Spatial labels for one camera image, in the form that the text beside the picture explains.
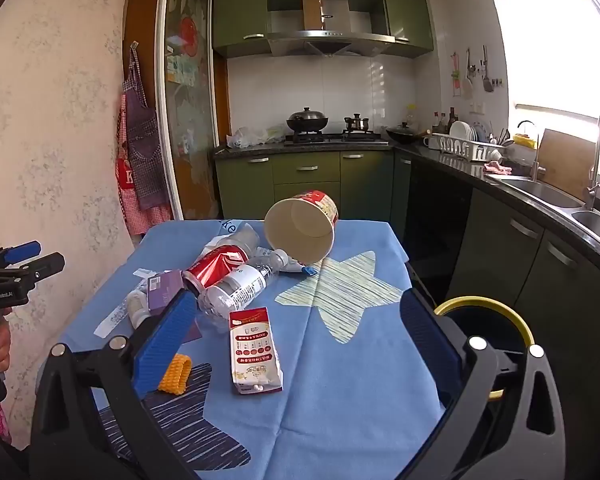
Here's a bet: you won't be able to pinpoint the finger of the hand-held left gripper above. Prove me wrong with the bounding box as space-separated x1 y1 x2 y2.
0 253 66 286
0 241 42 273

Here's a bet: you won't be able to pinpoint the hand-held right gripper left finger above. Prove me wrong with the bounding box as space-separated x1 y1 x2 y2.
29 289 201 480

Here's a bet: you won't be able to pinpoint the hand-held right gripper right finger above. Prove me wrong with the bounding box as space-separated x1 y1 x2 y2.
400 289 567 480

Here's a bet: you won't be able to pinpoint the purple cardboard box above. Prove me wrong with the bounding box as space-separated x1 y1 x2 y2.
147 270 203 343

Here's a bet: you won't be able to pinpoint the yellow rimmed trash bin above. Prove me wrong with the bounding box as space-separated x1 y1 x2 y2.
434 296 537 403

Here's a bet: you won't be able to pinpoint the white red milk carton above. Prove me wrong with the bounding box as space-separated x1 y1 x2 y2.
229 307 284 395

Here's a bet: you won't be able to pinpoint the red soda can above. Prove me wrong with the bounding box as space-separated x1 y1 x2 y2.
182 245 251 298

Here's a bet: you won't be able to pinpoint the clear plastic water bottle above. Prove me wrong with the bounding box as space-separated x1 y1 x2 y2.
197 249 291 323

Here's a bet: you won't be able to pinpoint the white blue toothpaste tube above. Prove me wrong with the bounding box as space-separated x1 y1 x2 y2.
256 246 321 277

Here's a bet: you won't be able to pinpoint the red paper noodle cup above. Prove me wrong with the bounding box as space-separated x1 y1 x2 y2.
264 190 340 266

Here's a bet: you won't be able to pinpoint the yellow foam net sleeve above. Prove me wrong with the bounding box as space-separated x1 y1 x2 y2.
158 353 192 395

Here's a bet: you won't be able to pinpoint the clear printed plastic wrapper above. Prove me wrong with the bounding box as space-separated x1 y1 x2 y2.
94 267 153 340

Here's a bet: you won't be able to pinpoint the blue star print tablecloth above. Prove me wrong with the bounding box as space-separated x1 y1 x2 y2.
37 219 446 480

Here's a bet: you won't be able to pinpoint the red checked apron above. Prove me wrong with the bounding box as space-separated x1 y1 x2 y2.
115 105 173 236

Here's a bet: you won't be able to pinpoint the dark kitchen cabinets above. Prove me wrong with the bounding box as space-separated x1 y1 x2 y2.
392 152 600 376

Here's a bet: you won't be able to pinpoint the clear plastic cup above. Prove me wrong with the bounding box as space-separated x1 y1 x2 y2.
200 222 261 261

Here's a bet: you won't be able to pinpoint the purple checked apron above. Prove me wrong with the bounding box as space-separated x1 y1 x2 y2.
122 41 161 211

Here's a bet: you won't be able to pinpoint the black kitchen countertop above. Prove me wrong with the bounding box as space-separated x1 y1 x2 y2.
212 137 600 261

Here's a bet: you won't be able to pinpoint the steel double sink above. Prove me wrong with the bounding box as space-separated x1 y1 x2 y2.
485 175 600 241

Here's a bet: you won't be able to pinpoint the white dish rack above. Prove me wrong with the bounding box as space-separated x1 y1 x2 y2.
427 132 503 162

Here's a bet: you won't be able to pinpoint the green lower kitchen cabinets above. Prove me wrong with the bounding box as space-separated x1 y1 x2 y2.
215 150 396 223

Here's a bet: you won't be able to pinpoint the green kitchen cabinets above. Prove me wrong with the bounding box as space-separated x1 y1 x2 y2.
212 0 435 58
215 150 396 223

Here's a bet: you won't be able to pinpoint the sliding glass door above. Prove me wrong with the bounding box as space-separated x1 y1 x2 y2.
155 0 221 221

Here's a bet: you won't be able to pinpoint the black frying pan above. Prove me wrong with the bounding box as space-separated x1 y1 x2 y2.
385 122 431 145

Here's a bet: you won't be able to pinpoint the small steel faucet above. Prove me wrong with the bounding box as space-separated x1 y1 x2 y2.
517 120 541 183

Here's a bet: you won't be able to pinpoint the stack of white plates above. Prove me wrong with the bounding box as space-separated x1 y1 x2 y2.
450 121 478 143

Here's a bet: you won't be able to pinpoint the white plastic bag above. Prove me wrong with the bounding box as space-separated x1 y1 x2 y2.
226 126 271 149

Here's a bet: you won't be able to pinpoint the black gas stove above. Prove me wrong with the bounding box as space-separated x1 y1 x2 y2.
283 130 388 147

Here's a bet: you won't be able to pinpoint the wooden cutting board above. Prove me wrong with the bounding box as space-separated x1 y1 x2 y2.
540 128 598 201

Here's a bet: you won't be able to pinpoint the black wok with lid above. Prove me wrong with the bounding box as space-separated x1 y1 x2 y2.
286 106 329 133

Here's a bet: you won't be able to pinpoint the hanging metal spatula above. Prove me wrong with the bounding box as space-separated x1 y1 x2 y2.
482 45 495 93

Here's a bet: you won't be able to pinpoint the green upper kitchen cabinets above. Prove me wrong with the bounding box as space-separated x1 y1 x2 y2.
212 0 435 58

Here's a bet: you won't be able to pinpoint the steel range hood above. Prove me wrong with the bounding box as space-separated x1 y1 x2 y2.
265 0 396 57

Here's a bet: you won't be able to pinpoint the bright window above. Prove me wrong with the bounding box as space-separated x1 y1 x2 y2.
480 0 600 186

